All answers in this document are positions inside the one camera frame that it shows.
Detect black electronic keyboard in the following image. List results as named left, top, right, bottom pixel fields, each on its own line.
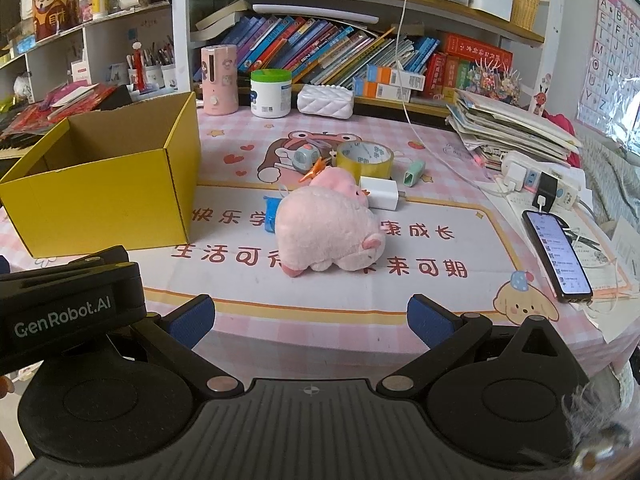
left=0, top=85, right=133, bottom=161

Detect white red box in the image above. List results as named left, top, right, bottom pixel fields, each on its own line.
left=70, top=60, right=98, bottom=83

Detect black charger plug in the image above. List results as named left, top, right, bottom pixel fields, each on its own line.
left=532, top=172, right=566, bottom=211

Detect small pink plush toy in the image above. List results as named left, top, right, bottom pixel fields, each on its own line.
left=309, top=167, right=371, bottom=208

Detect red figure bottle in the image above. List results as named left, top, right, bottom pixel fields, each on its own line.
left=131, top=42, right=146, bottom=91

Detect red book box set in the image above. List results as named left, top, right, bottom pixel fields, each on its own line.
left=422, top=32, right=513, bottom=98

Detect fortune god gift box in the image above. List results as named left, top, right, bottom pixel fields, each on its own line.
left=31, top=0, right=81, bottom=43

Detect stack of papers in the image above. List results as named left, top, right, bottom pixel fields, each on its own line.
left=445, top=87, right=585, bottom=171

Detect grey blanket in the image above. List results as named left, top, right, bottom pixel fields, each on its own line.
left=580, top=130, right=640, bottom=231

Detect thick cream book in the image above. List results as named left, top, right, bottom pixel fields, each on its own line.
left=190, top=0, right=251, bottom=43

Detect white quilted pouch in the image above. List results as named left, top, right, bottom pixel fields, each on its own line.
left=297, top=84, right=357, bottom=120

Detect pink cartoon humidifier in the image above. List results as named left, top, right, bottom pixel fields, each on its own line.
left=201, top=45, right=238, bottom=116

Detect grey purple desk gadget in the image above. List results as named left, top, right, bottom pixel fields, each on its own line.
left=291, top=144, right=323, bottom=171

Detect white bookshelf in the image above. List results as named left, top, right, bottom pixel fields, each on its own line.
left=0, top=0, right=566, bottom=121

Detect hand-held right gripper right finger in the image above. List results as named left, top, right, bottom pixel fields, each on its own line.
left=376, top=294, right=576, bottom=401

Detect row of colourful books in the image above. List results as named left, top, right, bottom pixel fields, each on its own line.
left=220, top=15, right=441, bottom=88

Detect alphabet wall poster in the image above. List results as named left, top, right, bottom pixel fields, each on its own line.
left=575, top=0, right=640, bottom=136

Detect yellow tape roll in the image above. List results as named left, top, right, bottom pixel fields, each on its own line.
left=336, top=141, right=395, bottom=181

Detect stack of orange white boxes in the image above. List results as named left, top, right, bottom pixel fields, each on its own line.
left=352, top=64, right=426, bottom=103

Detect black smartphone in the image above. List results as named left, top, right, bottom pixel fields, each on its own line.
left=521, top=209, right=594, bottom=303

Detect white charging cable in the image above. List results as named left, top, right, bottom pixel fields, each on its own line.
left=397, top=0, right=521, bottom=196

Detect white power strip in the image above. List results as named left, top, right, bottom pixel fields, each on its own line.
left=500, top=150, right=581, bottom=211

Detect grey fluffy cuff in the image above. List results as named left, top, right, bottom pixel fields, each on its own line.
left=560, top=360, right=640, bottom=471

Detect white flat bar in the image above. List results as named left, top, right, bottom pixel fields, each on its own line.
left=251, top=2, right=381, bottom=26

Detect white jar green lid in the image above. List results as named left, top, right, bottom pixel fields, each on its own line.
left=250, top=68, right=293, bottom=119

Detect mint green small case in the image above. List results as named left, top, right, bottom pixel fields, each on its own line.
left=401, top=160, right=426, bottom=188

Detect large pink plush pig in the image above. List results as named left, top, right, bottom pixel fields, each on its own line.
left=275, top=187, right=385, bottom=279

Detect yellow cardboard box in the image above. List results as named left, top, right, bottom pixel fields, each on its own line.
left=0, top=91, right=202, bottom=259

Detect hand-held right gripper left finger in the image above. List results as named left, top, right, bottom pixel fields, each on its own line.
left=131, top=294, right=246, bottom=402

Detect pile of red packets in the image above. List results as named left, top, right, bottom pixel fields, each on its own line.
left=0, top=82, right=118, bottom=136

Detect orange plastic toy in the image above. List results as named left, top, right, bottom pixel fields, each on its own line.
left=299, top=156, right=331, bottom=183

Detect colourful flower ornaments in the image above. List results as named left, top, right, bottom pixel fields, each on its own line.
left=465, top=57, right=523, bottom=106

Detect blue plastic toy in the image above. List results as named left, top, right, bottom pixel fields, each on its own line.
left=263, top=195, right=283, bottom=233

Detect white charger adapter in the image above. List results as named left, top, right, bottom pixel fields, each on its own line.
left=359, top=176, right=401, bottom=211

